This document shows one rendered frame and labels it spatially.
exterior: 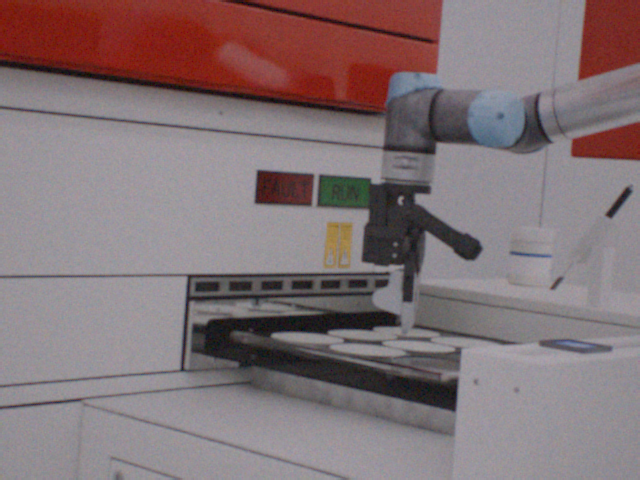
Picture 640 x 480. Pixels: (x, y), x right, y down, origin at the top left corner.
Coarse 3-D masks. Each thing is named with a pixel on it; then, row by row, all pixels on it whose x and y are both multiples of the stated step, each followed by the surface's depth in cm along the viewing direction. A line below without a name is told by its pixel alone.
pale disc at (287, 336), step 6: (276, 336) 177; (282, 336) 178; (288, 336) 178; (294, 336) 179; (300, 336) 179; (306, 336) 180; (312, 336) 180; (318, 336) 181; (324, 336) 181; (330, 336) 181; (306, 342) 174; (312, 342) 175; (318, 342) 175; (324, 342) 175; (330, 342) 176; (336, 342) 176; (342, 342) 177
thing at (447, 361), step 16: (272, 336) 176; (336, 336) 182; (400, 336) 188; (448, 336) 192; (464, 336) 194; (416, 352) 172; (432, 352) 173; (448, 352) 175; (432, 368) 159; (448, 368) 160
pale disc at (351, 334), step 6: (336, 330) 189; (342, 330) 189; (348, 330) 190; (354, 330) 190; (360, 330) 191; (342, 336) 183; (348, 336) 183; (354, 336) 184; (360, 336) 184; (366, 336) 184; (372, 336) 185; (378, 336) 185; (384, 336) 186; (390, 336) 186; (396, 336) 186
